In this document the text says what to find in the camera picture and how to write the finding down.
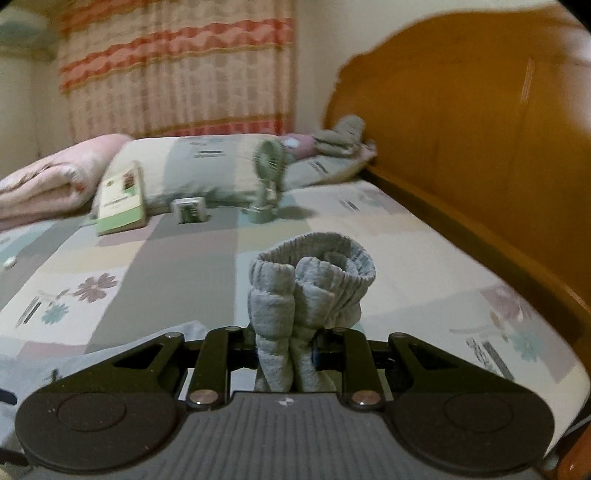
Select grey-green folded cloth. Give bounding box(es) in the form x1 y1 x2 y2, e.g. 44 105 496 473
311 115 370 155

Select large patchwork pillow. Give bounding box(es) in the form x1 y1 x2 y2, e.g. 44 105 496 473
92 134 287 217

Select pink folded quilt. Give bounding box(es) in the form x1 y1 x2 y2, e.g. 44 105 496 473
0 134 132 232

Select green and white book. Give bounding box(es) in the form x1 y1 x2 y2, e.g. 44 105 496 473
96 161 148 236

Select green desk fan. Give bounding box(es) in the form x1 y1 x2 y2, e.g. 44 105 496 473
245 138 289 224

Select wooden bed frame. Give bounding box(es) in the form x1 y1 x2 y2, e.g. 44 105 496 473
323 9 591 480

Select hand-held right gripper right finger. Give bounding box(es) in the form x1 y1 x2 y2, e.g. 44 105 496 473
311 327 466 411

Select small green white box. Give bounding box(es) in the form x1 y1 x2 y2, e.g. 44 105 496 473
171 196 206 224

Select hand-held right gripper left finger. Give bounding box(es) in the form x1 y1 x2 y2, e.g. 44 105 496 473
113 325 258 411

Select orange patterned curtain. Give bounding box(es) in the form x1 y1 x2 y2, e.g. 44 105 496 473
58 0 296 141

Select pink plush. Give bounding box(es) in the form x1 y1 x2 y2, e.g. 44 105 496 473
281 133 317 158

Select grey sweatpants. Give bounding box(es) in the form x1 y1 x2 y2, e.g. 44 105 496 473
247 233 377 393

